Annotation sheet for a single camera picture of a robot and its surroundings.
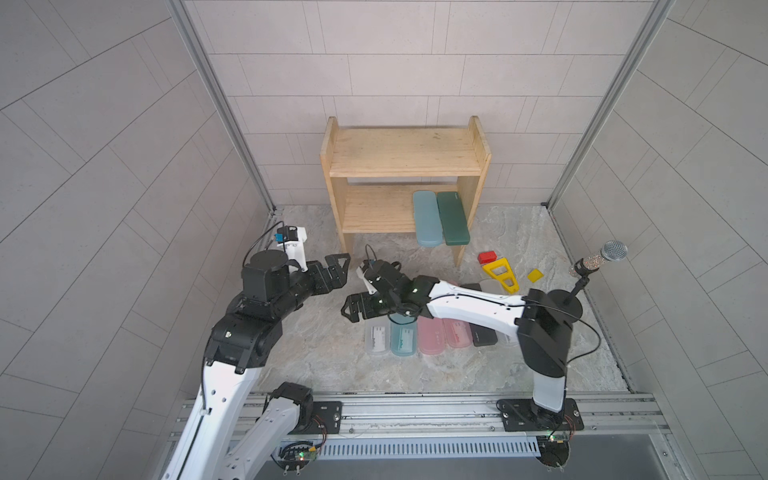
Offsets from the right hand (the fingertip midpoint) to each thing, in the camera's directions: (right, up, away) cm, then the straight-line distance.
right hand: (354, 311), depth 78 cm
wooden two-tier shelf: (+21, +40, +33) cm, 56 cm away
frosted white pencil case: (+6, -8, +4) cm, 11 cm away
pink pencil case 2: (+29, -8, +5) cm, 30 cm away
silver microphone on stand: (+63, 0, +10) cm, 63 cm away
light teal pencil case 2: (+20, +25, +8) cm, 33 cm away
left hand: (-1, +16, -13) cm, 21 cm away
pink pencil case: (+21, -8, +4) cm, 23 cm away
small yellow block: (+56, +7, +18) cm, 60 cm away
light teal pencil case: (+13, -8, +4) cm, 16 cm away
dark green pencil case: (+28, +25, +8) cm, 38 cm away
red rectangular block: (+42, +13, +23) cm, 50 cm away
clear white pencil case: (+41, +4, +15) cm, 44 cm away
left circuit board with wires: (-11, -28, -13) cm, 33 cm away
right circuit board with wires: (+48, -30, -10) cm, 57 cm away
